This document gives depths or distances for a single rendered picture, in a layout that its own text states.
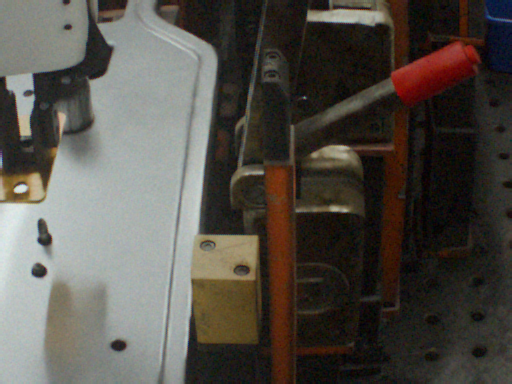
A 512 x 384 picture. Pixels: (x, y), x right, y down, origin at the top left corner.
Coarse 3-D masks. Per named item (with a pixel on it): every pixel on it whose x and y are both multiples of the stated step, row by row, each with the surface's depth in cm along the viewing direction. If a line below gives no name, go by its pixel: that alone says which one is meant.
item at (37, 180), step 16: (16, 144) 68; (32, 144) 69; (16, 160) 68; (32, 160) 68; (48, 160) 68; (0, 176) 67; (16, 176) 67; (32, 176) 67; (48, 176) 67; (0, 192) 66; (16, 192) 66; (32, 192) 66
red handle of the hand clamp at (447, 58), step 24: (456, 48) 62; (408, 72) 64; (432, 72) 63; (456, 72) 62; (360, 96) 66; (384, 96) 64; (408, 96) 64; (432, 96) 64; (312, 120) 67; (336, 120) 66; (360, 120) 65; (312, 144) 67
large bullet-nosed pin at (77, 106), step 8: (80, 80) 80; (88, 80) 81; (72, 88) 79; (80, 88) 80; (88, 88) 81; (64, 96) 80; (72, 96) 80; (80, 96) 80; (88, 96) 81; (64, 104) 80; (72, 104) 80; (80, 104) 80; (88, 104) 81; (64, 112) 81; (72, 112) 81; (80, 112) 81; (88, 112) 82; (72, 120) 81; (80, 120) 81; (88, 120) 82; (64, 128) 81; (72, 128) 81; (80, 128) 82
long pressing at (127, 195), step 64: (128, 0) 96; (128, 64) 88; (192, 64) 87; (128, 128) 82; (192, 128) 81; (64, 192) 77; (128, 192) 77; (192, 192) 76; (0, 256) 72; (64, 256) 72; (128, 256) 72; (0, 320) 68; (64, 320) 68; (128, 320) 68; (192, 320) 68
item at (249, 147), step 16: (272, 0) 59; (288, 0) 59; (304, 0) 59; (272, 16) 60; (288, 16) 60; (304, 16) 60; (272, 32) 61; (288, 32) 61; (304, 32) 61; (256, 48) 65; (272, 48) 61; (288, 48) 61; (256, 64) 62; (256, 80) 63; (256, 96) 63; (256, 112) 64; (256, 128) 65; (256, 144) 66; (240, 160) 70; (256, 160) 66
